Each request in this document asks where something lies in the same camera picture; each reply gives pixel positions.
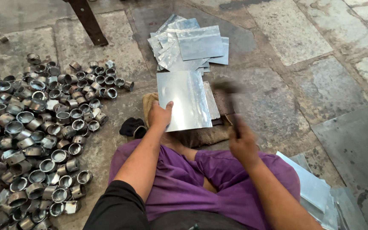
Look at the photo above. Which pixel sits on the pile of cut metal sheets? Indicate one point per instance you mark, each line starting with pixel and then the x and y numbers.
pixel 187 44

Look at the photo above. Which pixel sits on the person's right hand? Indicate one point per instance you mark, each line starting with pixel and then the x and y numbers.
pixel 243 140

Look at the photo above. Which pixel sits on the dull metal sheet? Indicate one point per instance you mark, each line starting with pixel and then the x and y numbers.
pixel 211 100

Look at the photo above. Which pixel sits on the large grey metal plate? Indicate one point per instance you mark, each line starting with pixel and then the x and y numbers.
pixel 355 143

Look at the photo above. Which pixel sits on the brown burlap sack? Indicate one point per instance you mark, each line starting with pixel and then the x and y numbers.
pixel 196 135

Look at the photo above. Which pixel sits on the dark hammer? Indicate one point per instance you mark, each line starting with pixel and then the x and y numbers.
pixel 230 95

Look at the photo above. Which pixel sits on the person's right fingers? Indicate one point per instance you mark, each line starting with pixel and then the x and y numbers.
pixel 236 127

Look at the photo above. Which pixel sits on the shiny metal sheet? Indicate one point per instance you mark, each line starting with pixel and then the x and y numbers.
pixel 184 99

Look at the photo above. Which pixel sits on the person's purple trousers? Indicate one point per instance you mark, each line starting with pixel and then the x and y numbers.
pixel 200 185

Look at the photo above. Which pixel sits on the black cloth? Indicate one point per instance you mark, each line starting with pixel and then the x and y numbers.
pixel 132 126

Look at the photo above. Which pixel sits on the dark iron anvil block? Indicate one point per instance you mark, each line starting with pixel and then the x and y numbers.
pixel 220 107

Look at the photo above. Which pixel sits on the dark wooden bench leg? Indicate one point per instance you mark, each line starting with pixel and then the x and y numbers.
pixel 88 20

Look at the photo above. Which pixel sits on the person's left hand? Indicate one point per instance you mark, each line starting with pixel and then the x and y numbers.
pixel 158 116

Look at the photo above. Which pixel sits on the stack of large metal sheets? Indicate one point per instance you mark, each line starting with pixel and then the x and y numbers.
pixel 318 195

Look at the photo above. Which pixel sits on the person's black shirt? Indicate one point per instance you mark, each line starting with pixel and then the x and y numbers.
pixel 133 210

